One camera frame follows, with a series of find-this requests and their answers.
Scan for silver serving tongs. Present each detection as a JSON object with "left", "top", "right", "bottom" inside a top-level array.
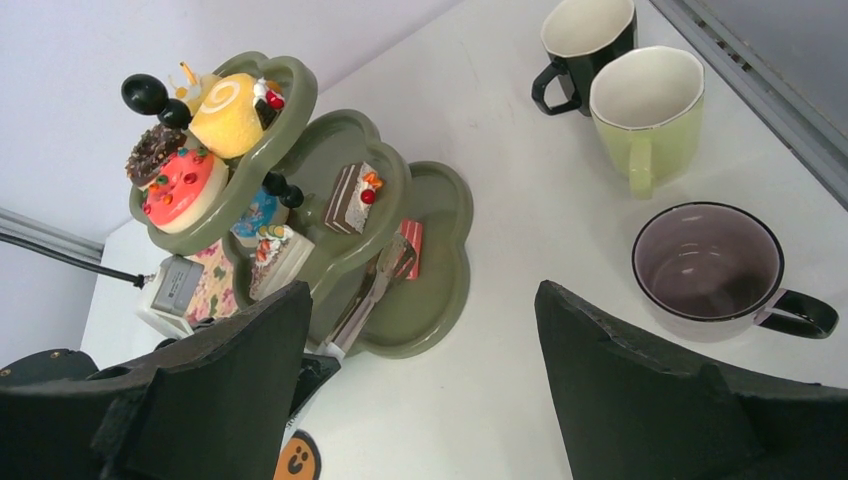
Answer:
[{"left": 315, "top": 233, "right": 416, "bottom": 362}]

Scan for blue frosted donut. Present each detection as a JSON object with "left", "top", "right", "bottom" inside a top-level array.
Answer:
[{"left": 231, "top": 189, "right": 289, "bottom": 248}]

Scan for orange smiley coaster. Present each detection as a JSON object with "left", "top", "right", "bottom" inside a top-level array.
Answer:
[{"left": 273, "top": 430, "right": 322, "bottom": 480}]

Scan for red donut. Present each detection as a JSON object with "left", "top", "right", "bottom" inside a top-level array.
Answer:
[{"left": 142, "top": 147, "right": 229, "bottom": 234}]

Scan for white layered cake slice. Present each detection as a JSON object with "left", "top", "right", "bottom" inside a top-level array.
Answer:
[{"left": 249, "top": 224, "right": 315, "bottom": 301}]

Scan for light green mug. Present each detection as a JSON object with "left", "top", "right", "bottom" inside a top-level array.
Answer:
[{"left": 590, "top": 46, "right": 706, "bottom": 199}]

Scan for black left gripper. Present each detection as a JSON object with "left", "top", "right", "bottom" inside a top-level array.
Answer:
[{"left": 1, "top": 317, "right": 340, "bottom": 418}]

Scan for chocolate striped cake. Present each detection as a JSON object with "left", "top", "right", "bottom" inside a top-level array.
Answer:
[{"left": 323, "top": 161, "right": 384, "bottom": 235}]

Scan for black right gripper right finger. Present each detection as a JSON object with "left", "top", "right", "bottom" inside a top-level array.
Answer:
[{"left": 534, "top": 280, "right": 847, "bottom": 479}]

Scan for black mug purple interior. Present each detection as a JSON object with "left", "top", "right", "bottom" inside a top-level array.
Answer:
[{"left": 631, "top": 201, "right": 839, "bottom": 343}]

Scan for yellow pudding cake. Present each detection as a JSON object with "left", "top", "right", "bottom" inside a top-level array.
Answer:
[{"left": 188, "top": 73, "right": 285, "bottom": 159}]

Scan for chocolate donut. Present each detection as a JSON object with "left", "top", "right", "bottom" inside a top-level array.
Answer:
[{"left": 125, "top": 124, "right": 187, "bottom": 189}]

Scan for green three-tier dessert stand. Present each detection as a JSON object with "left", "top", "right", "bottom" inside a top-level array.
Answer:
[{"left": 148, "top": 51, "right": 473, "bottom": 359}]

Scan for red layered cake slice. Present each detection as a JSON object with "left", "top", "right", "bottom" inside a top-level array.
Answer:
[{"left": 398, "top": 219, "right": 424, "bottom": 280}]

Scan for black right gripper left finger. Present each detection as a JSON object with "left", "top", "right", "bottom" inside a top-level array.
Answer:
[{"left": 1, "top": 281, "right": 312, "bottom": 479}]

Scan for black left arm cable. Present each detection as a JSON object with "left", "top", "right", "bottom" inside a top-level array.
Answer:
[{"left": 0, "top": 231, "right": 148, "bottom": 290}]

